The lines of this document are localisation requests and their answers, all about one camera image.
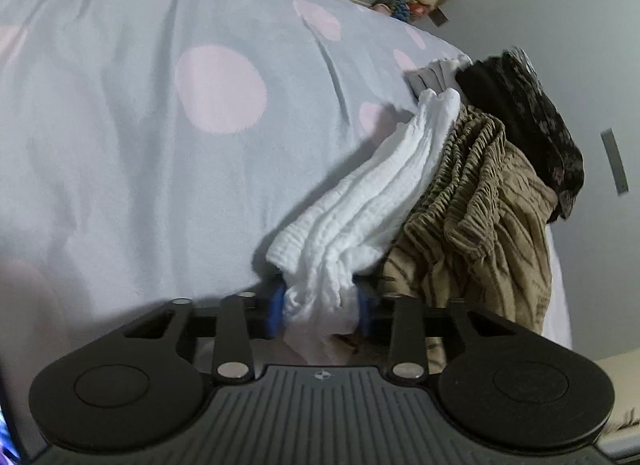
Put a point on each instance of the tan striped pants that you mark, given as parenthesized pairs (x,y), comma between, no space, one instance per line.
(495,205)

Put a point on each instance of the white ribbed garment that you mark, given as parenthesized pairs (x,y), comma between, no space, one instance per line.
(370,215)

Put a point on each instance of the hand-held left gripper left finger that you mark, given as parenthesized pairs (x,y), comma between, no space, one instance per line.
(275,312)

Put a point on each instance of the black garment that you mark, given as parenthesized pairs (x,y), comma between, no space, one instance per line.
(495,95)

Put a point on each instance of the grey ribbed garment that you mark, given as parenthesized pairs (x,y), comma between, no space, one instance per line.
(435,76)

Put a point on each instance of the dark floral garment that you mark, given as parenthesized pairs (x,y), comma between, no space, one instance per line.
(547,130)

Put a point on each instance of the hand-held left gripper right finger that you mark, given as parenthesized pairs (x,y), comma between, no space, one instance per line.
(363,314)

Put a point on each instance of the grey tape strip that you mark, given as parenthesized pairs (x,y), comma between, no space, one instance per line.
(615,161)
(440,16)

